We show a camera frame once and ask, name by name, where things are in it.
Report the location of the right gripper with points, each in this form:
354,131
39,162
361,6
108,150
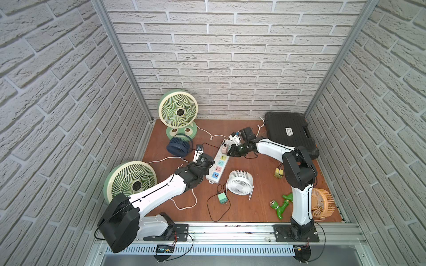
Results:
234,153

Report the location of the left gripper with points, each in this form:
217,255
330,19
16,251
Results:
204,159

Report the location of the green usb charger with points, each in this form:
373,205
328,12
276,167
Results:
222,198

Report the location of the yellow usb charger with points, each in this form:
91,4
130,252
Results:
279,173

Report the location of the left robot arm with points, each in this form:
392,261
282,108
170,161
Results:
125,220

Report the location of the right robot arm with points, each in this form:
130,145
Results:
300,174

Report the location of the white power strip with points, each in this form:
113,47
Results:
217,170

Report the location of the small navy blue fan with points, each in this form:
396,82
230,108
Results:
180,145

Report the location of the small white desk fan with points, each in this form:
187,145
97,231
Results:
240,183

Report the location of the green fan at back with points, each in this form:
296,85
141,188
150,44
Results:
177,110

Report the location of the green fan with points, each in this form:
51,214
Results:
129,178
177,110

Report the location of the green fan front left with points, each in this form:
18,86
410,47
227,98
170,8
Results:
129,178

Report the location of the orange small fan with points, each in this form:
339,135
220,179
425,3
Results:
323,204

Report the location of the black tool case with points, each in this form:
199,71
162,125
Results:
291,129

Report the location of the green plastic toy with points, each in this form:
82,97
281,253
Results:
280,209

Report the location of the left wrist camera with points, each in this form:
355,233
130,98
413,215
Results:
199,150

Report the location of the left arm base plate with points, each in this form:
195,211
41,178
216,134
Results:
177,232

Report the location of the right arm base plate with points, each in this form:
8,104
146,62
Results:
293,233

